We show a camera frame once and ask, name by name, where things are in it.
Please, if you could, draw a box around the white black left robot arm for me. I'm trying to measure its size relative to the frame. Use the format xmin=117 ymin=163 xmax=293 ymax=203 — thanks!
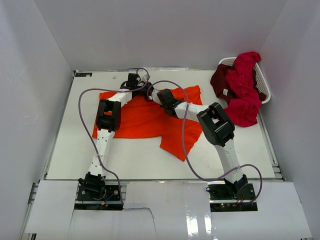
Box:
xmin=78 ymin=72 xmax=151 ymax=201

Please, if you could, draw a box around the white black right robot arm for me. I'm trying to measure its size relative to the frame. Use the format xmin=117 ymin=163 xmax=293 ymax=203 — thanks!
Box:
xmin=146 ymin=86 xmax=248 ymax=200

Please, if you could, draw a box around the maroon t shirt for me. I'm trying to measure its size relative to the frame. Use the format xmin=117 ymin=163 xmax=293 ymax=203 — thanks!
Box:
xmin=210 ymin=64 xmax=270 ymax=104

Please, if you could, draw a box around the pink magenta t shirt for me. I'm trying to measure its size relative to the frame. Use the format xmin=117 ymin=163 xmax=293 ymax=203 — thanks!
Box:
xmin=225 ymin=51 xmax=262 ymax=128

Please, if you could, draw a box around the white perforated laundry basket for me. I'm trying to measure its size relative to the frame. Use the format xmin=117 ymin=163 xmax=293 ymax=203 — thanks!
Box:
xmin=218 ymin=57 xmax=271 ymax=104

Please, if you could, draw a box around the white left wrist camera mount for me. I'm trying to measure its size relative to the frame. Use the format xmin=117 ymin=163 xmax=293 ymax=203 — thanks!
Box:
xmin=138 ymin=74 xmax=150 ymax=83

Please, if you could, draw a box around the printed paper sheet at wall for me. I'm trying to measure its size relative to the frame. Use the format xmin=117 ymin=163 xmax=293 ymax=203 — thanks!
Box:
xmin=143 ymin=67 xmax=189 ymax=72

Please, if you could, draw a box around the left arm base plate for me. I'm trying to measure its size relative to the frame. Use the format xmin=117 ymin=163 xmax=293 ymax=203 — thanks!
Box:
xmin=74 ymin=185 xmax=123 ymax=211

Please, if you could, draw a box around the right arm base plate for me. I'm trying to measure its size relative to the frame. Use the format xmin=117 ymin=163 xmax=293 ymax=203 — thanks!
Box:
xmin=205 ymin=183 xmax=258 ymax=213

